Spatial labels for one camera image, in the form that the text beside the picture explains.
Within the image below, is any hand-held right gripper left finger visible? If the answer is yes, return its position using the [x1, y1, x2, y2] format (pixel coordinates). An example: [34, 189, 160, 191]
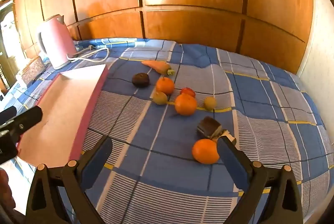
[25, 135, 114, 224]

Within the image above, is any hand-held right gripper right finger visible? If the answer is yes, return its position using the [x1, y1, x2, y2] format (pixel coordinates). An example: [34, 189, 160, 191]
[216, 137, 304, 224]

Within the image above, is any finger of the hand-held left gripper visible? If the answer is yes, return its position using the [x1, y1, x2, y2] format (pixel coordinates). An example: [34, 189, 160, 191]
[0, 106, 43, 136]

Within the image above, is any orange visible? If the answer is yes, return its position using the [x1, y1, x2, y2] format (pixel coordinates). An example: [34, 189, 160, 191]
[175, 94, 197, 116]
[192, 138, 220, 164]
[156, 77, 175, 95]

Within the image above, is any pink tray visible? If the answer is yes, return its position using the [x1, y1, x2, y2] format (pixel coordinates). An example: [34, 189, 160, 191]
[17, 64, 109, 162]

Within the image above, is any red tomato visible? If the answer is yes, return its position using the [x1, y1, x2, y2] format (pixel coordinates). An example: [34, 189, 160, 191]
[181, 87, 196, 98]

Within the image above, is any dark brown round mushroom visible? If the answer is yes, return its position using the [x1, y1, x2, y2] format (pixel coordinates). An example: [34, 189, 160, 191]
[132, 73, 150, 88]

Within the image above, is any person's left forearm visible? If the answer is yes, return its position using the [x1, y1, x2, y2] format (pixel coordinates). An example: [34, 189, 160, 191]
[0, 169, 16, 216]

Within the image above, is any patterned tissue box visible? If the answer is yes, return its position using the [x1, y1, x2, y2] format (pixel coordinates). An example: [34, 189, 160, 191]
[19, 56, 45, 84]

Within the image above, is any blue plaid blanket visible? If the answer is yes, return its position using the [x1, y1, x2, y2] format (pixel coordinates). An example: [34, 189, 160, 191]
[0, 38, 334, 224]

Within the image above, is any orange carrot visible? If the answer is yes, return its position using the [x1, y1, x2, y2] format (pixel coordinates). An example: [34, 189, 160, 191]
[142, 60, 176, 76]

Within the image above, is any white power cord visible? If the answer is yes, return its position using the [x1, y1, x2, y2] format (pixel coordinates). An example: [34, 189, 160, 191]
[66, 44, 109, 62]

